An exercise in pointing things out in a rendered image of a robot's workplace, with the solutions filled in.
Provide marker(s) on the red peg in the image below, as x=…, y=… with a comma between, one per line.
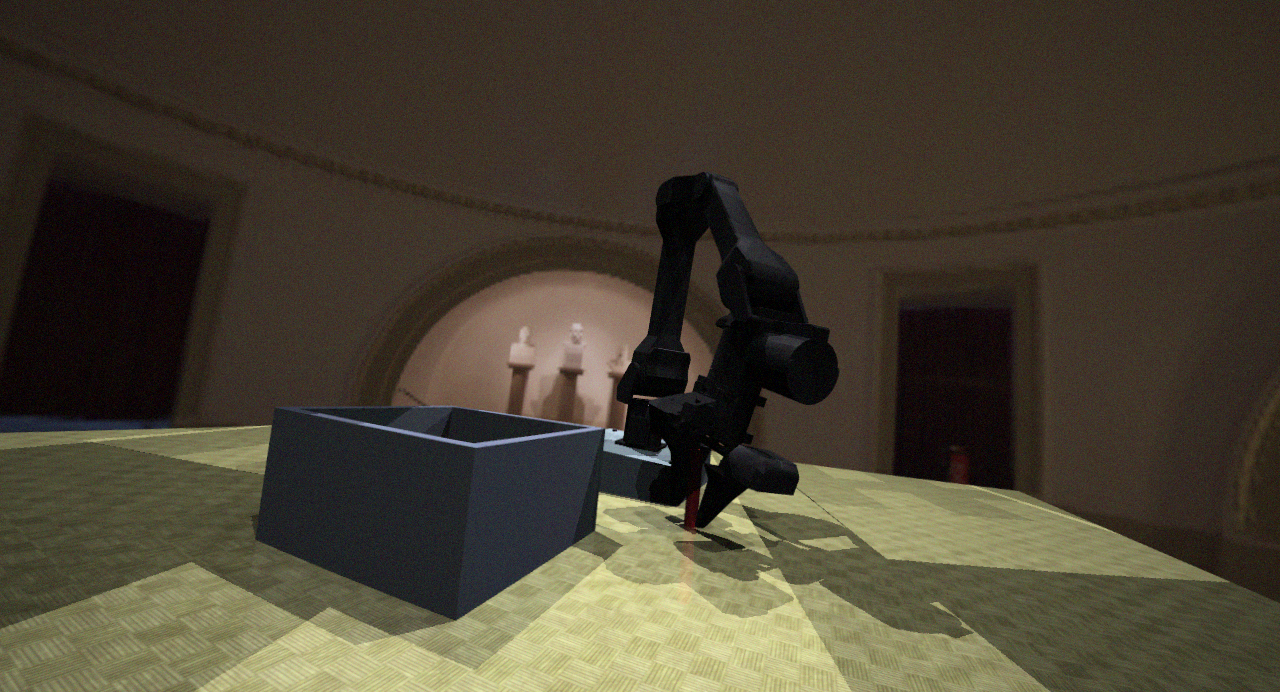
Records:
x=693, y=487

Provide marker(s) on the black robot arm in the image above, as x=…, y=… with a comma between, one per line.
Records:
x=767, y=339

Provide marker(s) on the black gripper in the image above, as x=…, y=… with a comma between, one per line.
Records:
x=742, y=467

